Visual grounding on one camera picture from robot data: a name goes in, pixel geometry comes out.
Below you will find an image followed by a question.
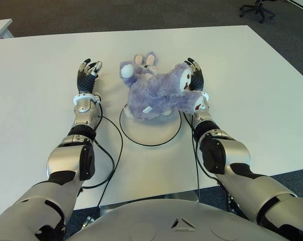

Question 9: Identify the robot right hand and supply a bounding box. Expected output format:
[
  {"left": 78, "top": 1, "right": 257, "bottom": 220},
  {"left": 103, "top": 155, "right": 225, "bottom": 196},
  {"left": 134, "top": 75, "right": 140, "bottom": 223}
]
[{"left": 183, "top": 57, "right": 206, "bottom": 93}]

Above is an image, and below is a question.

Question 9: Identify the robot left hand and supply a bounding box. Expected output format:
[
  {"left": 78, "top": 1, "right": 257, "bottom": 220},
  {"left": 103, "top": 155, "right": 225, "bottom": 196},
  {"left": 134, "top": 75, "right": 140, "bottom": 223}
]
[{"left": 76, "top": 58, "right": 103, "bottom": 95}]

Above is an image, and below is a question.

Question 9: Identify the purple plush bunny doll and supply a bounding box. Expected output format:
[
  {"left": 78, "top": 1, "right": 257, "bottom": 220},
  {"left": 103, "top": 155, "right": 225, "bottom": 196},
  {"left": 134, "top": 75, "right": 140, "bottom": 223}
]
[{"left": 119, "top": 51, "right": 208, "bottom": 123}]

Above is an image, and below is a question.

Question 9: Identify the white plate black rim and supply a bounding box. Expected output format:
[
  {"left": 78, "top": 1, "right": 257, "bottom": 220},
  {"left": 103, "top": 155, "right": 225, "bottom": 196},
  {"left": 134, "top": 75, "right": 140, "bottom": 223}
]
[{"left": 119, "top": 105, "right": 182, "bottom": 149}]

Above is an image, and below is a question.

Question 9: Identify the black office chair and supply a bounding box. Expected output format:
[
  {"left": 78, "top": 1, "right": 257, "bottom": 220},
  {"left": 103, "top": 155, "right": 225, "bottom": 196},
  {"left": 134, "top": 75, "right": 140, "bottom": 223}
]
[{"left": 239, "top": 0, "right": 276, "bottom": 24}]

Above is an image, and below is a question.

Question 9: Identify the silver robot torso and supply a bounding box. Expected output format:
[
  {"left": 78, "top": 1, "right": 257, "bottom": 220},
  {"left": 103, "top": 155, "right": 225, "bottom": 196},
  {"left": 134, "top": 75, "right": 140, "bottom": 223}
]
[{"left": 68, "top": 199, "right": 302, "bottom": 241}]

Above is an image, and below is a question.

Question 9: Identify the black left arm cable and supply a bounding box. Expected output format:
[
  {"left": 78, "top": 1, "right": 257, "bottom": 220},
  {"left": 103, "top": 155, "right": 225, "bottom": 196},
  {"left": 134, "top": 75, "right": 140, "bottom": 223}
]
[{"left": 82, "top": 102, "right": 124, "bottom": 209}]

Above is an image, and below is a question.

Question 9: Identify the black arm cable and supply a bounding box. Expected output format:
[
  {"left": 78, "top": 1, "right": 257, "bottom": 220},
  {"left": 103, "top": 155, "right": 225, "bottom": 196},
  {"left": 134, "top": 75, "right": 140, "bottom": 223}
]
[
  {"left": 82, "top": 102, "right": 124, "bottom": 209},
  {"left": 182, "top": 112, "right": 204, "bottom": 203}
]

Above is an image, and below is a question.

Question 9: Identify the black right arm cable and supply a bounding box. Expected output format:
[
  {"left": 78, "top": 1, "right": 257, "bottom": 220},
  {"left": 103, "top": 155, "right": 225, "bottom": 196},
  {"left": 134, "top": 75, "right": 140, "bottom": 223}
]
[{"left": 182, "top": 112, "right": 204, "bottom": 203}]

